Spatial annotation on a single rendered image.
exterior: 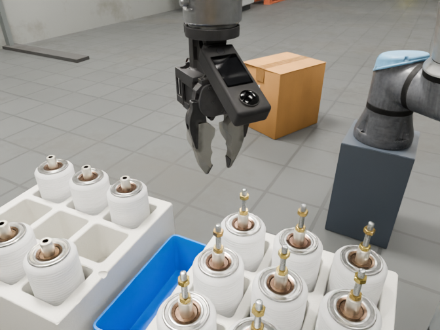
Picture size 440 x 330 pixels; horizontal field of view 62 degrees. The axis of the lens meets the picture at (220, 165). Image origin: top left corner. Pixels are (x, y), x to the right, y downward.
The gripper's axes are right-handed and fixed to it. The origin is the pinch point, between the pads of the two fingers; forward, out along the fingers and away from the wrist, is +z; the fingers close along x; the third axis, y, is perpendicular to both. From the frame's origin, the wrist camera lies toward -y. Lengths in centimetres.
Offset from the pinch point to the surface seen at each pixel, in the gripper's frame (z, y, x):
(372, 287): 23.1, -16.2, -21.8
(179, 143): 46, 92, -30
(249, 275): 28.3, 0.5, -7.0
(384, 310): 28.2, -18.2, -24.2
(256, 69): 18, 89, -67
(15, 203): 28, 50, 33
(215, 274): 20.9, -1.9, 2.1
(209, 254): 20.9, 2.9, 0.7
